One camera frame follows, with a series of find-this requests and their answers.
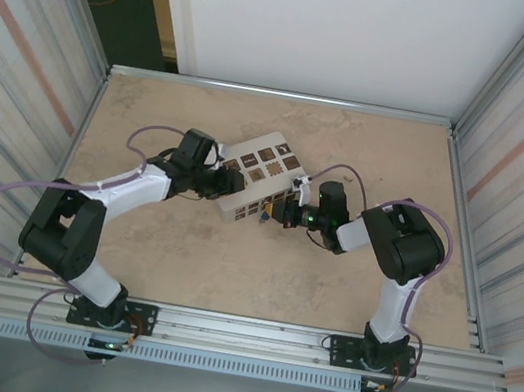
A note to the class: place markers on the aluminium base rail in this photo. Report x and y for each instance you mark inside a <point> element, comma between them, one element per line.
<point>238,331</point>

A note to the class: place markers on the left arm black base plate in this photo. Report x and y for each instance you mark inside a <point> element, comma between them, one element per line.
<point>145,312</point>

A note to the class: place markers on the aluminium frame side rail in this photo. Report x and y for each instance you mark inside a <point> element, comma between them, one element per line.
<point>72,147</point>
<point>464,231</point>

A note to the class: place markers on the blue padlock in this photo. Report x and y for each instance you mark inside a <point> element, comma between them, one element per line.
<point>262,215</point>

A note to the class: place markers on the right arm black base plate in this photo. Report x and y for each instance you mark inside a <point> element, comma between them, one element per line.
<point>342,347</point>

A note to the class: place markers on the white box with brown tiles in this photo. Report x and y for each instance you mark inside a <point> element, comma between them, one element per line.
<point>265,179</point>

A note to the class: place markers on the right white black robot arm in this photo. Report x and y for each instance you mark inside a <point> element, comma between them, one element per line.
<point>391,300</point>

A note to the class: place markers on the aluminium frame cross rail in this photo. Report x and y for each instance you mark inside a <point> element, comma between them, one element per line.
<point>279,95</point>

